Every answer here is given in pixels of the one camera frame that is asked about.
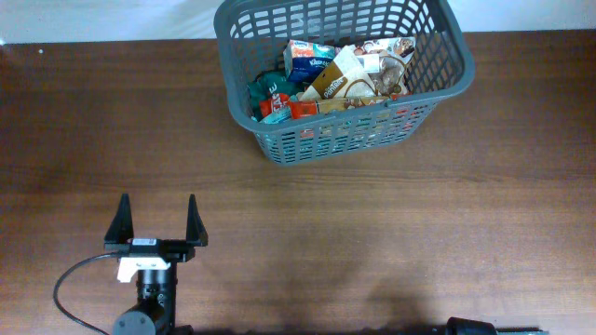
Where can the orange San Remo spaghetti pack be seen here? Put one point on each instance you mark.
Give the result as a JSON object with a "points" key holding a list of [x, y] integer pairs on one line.
{"points": [[302, 109]]}

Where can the dark device bottom edge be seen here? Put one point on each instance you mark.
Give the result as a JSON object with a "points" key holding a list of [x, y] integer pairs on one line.
{"points": [[461, 326]]}

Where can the dark device bottom left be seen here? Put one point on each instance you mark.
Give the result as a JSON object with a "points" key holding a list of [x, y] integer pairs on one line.
{"points": [[183, 330]]}

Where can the blue Kleenex tissue multipack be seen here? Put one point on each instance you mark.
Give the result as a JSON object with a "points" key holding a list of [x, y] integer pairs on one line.
{"points": [[304, 61]]}

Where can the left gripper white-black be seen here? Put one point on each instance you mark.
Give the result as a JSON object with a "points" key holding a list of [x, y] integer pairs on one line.
{"points": [[174, 248]]}

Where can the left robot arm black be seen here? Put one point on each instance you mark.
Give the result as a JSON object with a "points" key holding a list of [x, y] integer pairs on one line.
{"points": [[155, 310]]}

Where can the grey plastic lattice basket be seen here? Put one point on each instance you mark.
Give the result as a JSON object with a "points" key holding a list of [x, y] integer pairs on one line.
{"points": [[251, 35]]}

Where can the beige snack pouch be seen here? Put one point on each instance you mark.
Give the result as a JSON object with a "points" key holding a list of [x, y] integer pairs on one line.
{"points": [[344, 77], [385, 61]]}

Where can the mint toilet wipes pack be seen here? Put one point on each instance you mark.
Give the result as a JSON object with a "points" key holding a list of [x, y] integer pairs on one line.
{"points": [[277, 117]]}

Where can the green Nescafe coffee bag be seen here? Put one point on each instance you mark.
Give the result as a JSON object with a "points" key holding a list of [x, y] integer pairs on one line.
{"points": [[270, 92]]}

